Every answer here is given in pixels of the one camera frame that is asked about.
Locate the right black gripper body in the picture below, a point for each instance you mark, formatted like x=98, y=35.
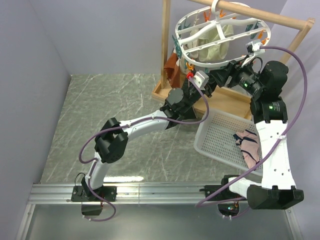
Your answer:
x=246, y=78

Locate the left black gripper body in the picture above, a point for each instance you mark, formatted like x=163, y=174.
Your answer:
x=192, y=96

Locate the orange clothes peg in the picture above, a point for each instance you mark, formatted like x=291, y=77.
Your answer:
x=190, y=66

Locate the white clip hanger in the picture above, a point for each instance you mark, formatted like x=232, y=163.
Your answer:
x=221, y=29

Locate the black striped underwear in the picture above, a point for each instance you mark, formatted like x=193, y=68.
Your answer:
x=182, y=106

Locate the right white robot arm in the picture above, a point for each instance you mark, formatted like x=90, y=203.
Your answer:
x=268, y=184

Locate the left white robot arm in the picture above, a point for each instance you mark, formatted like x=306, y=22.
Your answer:
x=112, y=140

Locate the rust brown underwear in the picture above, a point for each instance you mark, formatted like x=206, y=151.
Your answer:
x=172, y=69

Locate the beige underwear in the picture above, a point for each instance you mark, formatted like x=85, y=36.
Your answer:
x=185, y=34

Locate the pink navy underwear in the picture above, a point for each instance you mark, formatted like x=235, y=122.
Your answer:
x=249, y=144

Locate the teal clothes peg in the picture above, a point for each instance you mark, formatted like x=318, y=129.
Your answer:
x=178, y=51

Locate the white plastic basket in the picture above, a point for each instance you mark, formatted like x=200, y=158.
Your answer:
x=215, y=138

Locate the wooden drying rack frame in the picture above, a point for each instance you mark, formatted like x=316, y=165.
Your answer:
x=226, y=99

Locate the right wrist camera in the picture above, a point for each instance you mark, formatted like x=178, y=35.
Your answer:
x=254, y=50

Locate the aluminium mounting rail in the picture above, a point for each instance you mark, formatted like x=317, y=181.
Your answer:
x=127, y=193

